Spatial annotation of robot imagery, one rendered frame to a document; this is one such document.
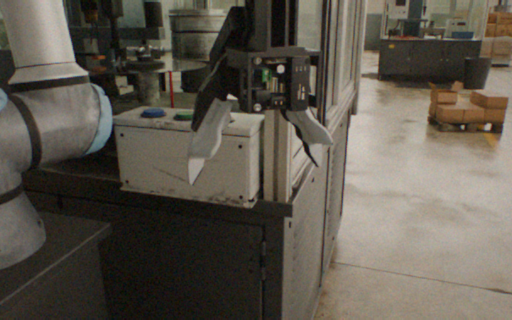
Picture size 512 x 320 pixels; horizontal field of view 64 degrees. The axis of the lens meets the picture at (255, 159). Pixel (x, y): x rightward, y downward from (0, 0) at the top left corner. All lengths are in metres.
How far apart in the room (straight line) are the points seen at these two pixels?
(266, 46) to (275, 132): 0.40
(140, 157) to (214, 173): 0.15
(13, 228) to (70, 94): 0.21
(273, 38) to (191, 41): 1.45
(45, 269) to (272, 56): 0.44
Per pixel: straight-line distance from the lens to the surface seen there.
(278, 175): 0.76
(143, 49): 1.18
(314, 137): 0.46
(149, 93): 1.19
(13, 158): 0.66
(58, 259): 0.67
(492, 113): 4.61
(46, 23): 0.71
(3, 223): 0.67
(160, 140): 0.78
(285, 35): 0.36
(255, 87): 0.37
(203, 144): 0.40
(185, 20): 1.83
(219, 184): 0.75
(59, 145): 0.69
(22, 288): 0.63
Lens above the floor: 1.08
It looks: 19 degrees down
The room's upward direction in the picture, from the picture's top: straight up
